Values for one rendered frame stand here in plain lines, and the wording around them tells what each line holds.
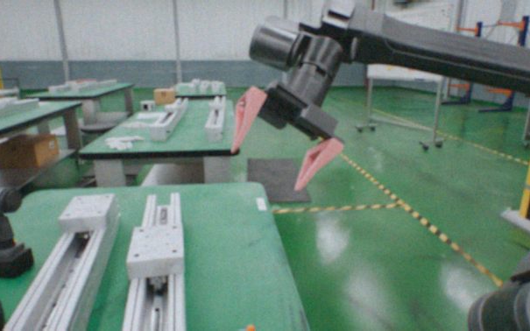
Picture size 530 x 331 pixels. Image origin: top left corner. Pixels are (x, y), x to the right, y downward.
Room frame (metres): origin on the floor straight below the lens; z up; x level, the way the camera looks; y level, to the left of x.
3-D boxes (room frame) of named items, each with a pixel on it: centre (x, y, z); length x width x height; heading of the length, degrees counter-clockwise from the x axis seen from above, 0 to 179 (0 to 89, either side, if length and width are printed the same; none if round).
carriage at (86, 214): (0.93, 0.48, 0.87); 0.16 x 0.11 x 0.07; 13
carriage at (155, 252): (0.73, 0.24, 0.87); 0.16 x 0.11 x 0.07; 13
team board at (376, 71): (5.88, -2.12, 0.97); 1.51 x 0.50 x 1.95; 27
